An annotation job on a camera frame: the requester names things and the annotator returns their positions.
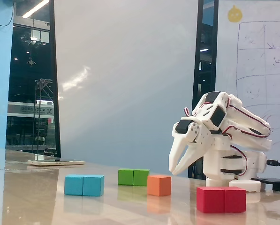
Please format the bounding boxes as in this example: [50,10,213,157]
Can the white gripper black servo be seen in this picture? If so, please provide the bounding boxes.
[168,116,212,176]

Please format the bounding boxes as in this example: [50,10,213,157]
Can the small orange cube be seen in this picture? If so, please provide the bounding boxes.
[147,175,172,197]

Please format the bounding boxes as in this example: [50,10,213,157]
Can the green rectangular block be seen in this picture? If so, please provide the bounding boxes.
[118,168,150,187]

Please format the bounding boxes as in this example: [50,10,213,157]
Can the red rectangular block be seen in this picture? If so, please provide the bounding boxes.
[196,186,247,214]

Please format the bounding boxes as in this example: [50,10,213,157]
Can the blue rectangular block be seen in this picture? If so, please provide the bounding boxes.
[64,174,105,197]

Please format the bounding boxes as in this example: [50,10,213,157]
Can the large white panel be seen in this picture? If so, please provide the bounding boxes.
[53,0,199,177]

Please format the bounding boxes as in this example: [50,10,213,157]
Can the flat black box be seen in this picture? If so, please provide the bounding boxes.
[250,177,280,195]

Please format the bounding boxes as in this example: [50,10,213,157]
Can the whiteboard with drawn grid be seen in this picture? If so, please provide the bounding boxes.
[215,0,280,180]

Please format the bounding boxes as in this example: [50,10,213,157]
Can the flat white board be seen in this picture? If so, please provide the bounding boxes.
[27,158,85,167]

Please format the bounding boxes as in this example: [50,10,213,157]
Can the yellow round sticker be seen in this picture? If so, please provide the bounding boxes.
[227,5,243,23]

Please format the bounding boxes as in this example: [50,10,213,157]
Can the black plug with cable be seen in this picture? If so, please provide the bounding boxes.
[266,159,280,172]

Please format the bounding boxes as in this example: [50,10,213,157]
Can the wide black window post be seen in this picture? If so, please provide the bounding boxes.
[188,0,219,180]

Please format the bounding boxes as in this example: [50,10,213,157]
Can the narrow black window post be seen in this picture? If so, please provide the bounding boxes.
[49,0,62,158]

